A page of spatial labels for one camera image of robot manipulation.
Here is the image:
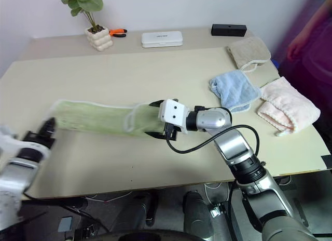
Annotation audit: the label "black rectangular box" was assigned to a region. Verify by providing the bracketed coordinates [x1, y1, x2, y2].
[211, 23, 247, 37]

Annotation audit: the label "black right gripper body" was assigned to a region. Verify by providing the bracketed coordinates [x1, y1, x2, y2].
[163, 123, 180, 142]

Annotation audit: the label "orange black pliers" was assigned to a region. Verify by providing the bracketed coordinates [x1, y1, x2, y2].
[108, 28, 128, 38]

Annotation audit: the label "person in purple clothing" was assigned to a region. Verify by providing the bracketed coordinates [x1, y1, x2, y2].
[272, 0, 332, 127]

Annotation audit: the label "beige towel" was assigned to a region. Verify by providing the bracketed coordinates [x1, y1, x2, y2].
[226, 36, 272, 73]

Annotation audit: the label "white flat case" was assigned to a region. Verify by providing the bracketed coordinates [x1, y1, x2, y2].
[141, 31, 184, 49]

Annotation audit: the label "light blue towel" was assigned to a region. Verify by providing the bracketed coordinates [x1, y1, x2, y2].
[209, 70, 262, 114]

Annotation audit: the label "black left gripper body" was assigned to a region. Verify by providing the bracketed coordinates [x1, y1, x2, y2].
[22, 130, 57, 151]

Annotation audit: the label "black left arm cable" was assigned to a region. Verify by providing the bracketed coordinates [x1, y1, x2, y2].
[23, 193, 111, 233]

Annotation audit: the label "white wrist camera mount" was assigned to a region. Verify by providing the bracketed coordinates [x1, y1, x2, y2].
[0, 124, 52, 164]
[158, 99, 191, 135]

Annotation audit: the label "white floor cable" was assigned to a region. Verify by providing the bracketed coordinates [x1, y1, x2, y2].
[203, 182, 230, 200]

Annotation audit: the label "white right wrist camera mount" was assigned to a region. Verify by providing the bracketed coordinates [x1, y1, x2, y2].
[158, 99, 191, 135]

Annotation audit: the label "small grey box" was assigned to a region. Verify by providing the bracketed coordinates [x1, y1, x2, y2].
[57, 216, 73, 233]

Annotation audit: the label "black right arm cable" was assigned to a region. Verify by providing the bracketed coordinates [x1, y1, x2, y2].
[165, 124, 261, 159]

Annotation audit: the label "black rounded shape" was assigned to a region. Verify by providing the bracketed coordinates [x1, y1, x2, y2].
[134, 190, 159, 227]

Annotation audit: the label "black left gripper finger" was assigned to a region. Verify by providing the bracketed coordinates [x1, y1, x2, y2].
[38, 120, 50, 137]
[48, 116, 58, 138]

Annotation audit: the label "light green towel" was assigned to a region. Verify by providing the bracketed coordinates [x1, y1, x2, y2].
[49, 99, 167, 138]

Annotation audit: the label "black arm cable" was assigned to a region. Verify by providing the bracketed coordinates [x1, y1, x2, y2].
[23, 193, 111, 233]
[165, 124, 261, 159]

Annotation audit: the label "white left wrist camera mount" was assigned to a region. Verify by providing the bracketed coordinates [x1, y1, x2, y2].
[0, 124, 52, 164]

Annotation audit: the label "green plant in white pot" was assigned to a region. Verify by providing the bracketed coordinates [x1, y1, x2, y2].
[61, 0, 114, 52]

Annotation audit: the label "dark grey rounded shape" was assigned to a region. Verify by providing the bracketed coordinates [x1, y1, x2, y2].
[183, 190, 215, 239]

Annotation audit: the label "light pink towel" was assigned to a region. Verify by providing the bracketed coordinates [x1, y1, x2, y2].
[256, 76, 321, 137]

